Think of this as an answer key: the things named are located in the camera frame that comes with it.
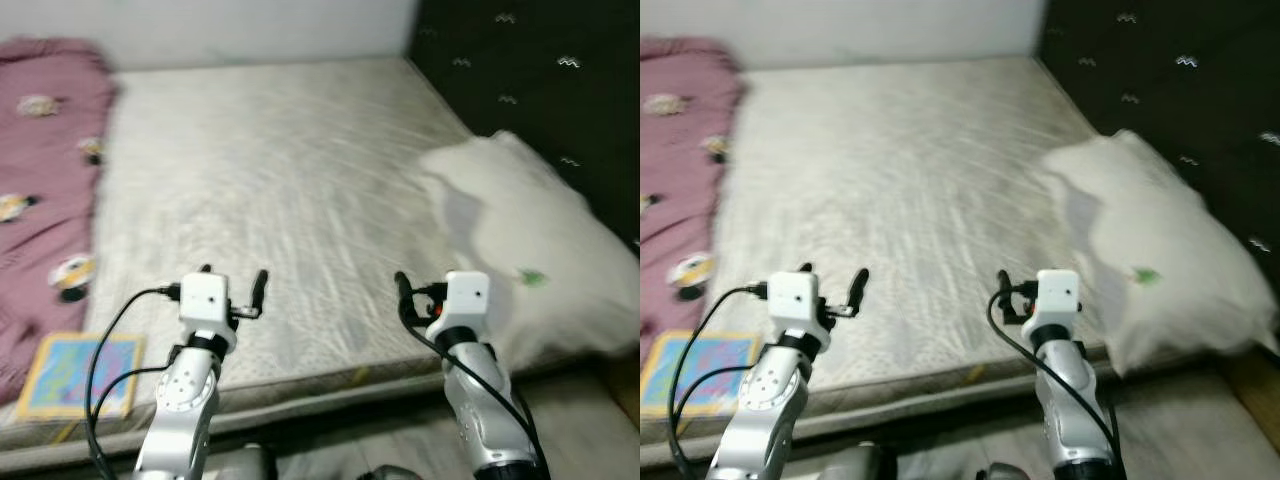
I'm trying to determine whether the white printed pillow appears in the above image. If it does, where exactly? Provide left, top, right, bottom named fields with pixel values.
left=415, top=130, right=641, bottom=373
left=1040, top=130, right=1280, bottom=379

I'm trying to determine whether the mauve panda print blanket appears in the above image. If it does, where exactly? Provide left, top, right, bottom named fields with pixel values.
left=640, top=38, right=746, bottom=353
left=0, top=38, right=119, bottom=406

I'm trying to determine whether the white grey-dotted quilted mattress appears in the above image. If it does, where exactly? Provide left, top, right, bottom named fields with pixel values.
left=640, top=55, right=1241, bottom=471
left=0, top=55, right=641, bottom=476

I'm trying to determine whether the blue yellow children's book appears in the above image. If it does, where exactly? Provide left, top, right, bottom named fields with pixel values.
left=640, top=330, right=763, bottom=419
left=13, top=332, right=148, bottom=421

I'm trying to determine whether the brown wooden board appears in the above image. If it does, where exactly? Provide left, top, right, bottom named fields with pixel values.
left=1222, top=345, right=1280, bottom=447

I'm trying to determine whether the black tufted headboard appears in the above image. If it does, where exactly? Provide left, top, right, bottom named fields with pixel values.
left=405, top=0, right=641, bottom=247
left=1035, top=0, right=1280, bottom=261

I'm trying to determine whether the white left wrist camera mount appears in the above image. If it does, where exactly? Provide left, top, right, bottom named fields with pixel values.
left=767, top=272, right=831, bottom=351
left=178, top=272, right=238, bottom=351

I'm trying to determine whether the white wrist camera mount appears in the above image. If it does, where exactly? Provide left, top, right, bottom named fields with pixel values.
left=178, top=272, right=238, bottom=351
left=428, top=270, right=493, bottom=341
left=1020, top=268, right=1083, bottom=341
left=767, top=272, right=831, bottom=351

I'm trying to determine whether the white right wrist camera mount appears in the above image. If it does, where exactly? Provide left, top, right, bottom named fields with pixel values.
left=1020, top=268, right=1083, bottom=341
left=428, top=270, right=493, bottom=341

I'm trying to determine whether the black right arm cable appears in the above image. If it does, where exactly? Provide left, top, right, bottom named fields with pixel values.
left=398, top=298, right=547, bottom=480
left=988, top=294, right=1127, bottom=473

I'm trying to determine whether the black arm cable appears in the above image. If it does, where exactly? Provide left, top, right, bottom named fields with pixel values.
left=85, top=285, right=183, bottom=480
left=398, top=298, right=547, bottom=480
left=988, top=294, right=1127, bottom=473
left=668, top=285, right=771, bottom=480

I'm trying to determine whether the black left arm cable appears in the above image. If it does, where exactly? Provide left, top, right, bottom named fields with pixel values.
left=85, top=285, right=183, bottom=480
left=668, top=285, right=771, bottom=480

